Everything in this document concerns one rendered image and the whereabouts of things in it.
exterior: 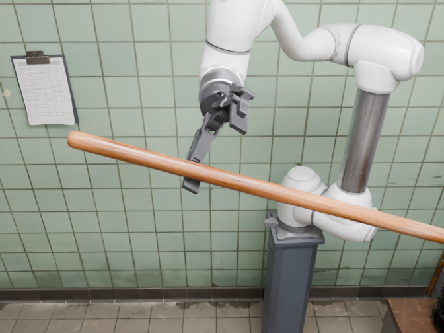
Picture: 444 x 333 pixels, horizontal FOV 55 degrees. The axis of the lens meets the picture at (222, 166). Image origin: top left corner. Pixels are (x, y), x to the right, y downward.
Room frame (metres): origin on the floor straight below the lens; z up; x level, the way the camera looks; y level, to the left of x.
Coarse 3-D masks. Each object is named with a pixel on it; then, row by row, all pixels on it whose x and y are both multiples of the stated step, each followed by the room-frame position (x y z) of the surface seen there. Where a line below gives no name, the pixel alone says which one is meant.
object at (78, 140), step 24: (72, 144) 0.60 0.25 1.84; (96, 144) 0.60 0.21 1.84; (120, 144) 0.61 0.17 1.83; (168, 168) 0.60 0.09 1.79; (192, 168) 0.60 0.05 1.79; (216, 168) 0.61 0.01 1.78; (264, 192) 0.59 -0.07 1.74; (288, 192) 0.60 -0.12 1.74; (336, 216) 0.59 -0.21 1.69; (360, 216) 0.59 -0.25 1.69; (384, 216) 0.60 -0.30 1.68; (432, 240) 0.59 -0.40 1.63
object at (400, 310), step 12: (396, 300) 1.29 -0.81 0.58; (408, 300) 1.29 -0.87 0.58; (420, 300) 1.29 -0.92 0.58; (432, 300) 1.29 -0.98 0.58; (396, 312) 1.22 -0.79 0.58; (408, 312) 1.22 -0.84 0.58; (420, 312) 1.22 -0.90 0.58; (432, 312) 1.22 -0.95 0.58; (384, 324) 1.27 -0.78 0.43; (396, 324) 1.17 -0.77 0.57; (408, 324) 1.16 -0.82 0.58; (420, 324) 1.16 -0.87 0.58; (432, 324) 1.16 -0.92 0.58
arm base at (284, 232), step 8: (272, 216) 1.38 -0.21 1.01; (264, 224) 1.32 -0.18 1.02; (272, 224) 1.32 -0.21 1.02; (280, 224) 1.30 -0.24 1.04; (280, 232) 1.27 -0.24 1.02; (288, 232) 1.27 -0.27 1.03; (296, 232) 1.26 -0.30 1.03; (304, 232) 1.26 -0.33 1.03; (312, 232) 1.27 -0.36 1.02; (280, 240) 1.24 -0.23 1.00
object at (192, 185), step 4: (188, 160) 0.65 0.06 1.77; (184, 180) 0.60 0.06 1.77; (188, 180) 0.60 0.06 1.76; (192, 180) 0.61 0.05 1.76; (196, 180) 0.61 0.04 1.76; (184, 184) 0.59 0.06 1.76; (188, 184) 0.59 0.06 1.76; (192, 184) 0.60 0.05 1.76; (196, 184) 0.60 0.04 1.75; (184, 188) 0.59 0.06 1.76; (188, 188) 0.59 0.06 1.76; (192, 188) 0.59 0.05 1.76; (196, 188) 0.59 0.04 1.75; (192, 192) 0.59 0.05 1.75; (196, 192) 0.58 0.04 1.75
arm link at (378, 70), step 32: (384, 32) 1.22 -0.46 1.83; (352, 64) 1.24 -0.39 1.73; (384, 64) 1.17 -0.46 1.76; (416, 64) 1.15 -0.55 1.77; (384, 96) 1.19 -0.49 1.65; (352, 128) 1.21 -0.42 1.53; (352, 160) 1.19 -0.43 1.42; (352, 192) 1.17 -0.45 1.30; (320, 224) 1.19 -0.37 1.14; (352, 224) 1.12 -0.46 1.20
